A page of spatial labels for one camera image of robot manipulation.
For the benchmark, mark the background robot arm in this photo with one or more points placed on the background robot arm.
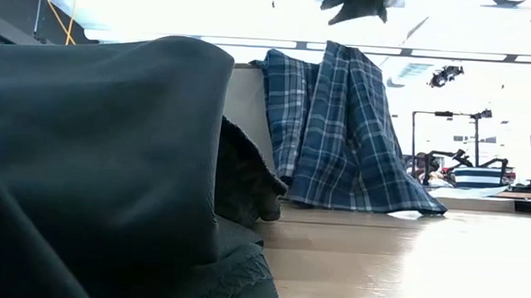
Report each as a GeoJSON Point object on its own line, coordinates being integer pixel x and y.
{"type": "Point", "coordinates": [460, 157]}

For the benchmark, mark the dark green garment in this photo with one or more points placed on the dark green garment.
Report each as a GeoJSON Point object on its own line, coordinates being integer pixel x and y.
{"type": "Point", "coordinates": [357, 7]}

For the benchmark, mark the background camera stand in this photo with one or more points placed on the background camera stand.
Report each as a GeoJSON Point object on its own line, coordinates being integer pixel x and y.
{"type": "Point", "coordinates": [476, 140]}

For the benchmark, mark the white fabric storage bin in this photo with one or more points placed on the white fabric storage bin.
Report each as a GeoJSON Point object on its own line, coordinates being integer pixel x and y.
{"type": "Point", "coordinates": [249, 108]}

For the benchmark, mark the navy white striped cloth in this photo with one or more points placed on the navy white striped cloth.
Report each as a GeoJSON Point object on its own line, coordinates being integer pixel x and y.
{"type": "Point", "coordinates": [477, 176]}

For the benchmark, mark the black ceiling fixture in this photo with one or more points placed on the black ceiling fixture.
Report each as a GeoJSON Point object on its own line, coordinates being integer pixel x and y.
{"type": "Point", "coordinates": [446, 76]}

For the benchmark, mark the blue plaid shirt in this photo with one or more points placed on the blue plaid shirt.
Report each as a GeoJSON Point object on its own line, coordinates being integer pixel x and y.
{"type": "Point", "coordinates": [346, 148]}

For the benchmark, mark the teal grey garment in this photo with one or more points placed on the teal grey garment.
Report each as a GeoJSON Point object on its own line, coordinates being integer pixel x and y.
{"type": "Point", "coordinates": [91, 137]}

